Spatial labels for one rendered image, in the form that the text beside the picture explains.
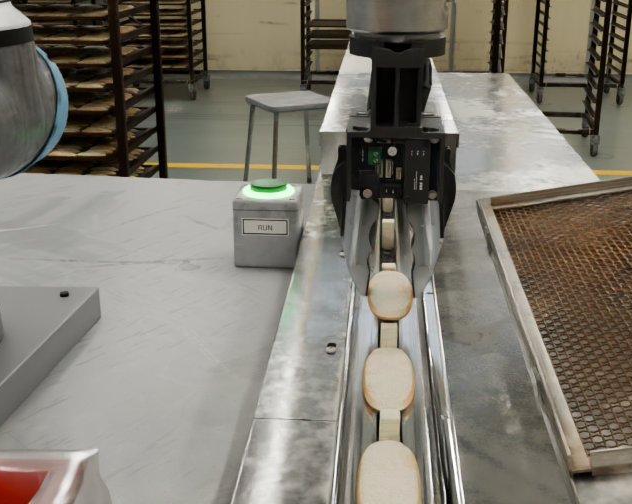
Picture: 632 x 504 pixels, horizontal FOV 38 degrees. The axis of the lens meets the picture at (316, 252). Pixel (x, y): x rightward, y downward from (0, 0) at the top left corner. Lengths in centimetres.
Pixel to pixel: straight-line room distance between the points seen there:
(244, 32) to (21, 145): 704
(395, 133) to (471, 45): 715
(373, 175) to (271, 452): 22
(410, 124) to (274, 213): 33
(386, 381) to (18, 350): 29
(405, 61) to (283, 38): 716
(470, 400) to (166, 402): 23
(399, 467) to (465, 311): 35
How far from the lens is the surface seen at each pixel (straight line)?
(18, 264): 106
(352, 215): 74
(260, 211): 97
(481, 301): 92
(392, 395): 65
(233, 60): 789
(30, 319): 83
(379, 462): 57
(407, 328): 78
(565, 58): 792
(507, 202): 98
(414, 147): 67
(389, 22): 67
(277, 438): 59
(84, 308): 85
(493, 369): 78
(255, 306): 90
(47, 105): 86
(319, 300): 80
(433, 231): 75
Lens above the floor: 116
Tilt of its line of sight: 19 degrees down
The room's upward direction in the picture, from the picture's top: straight up
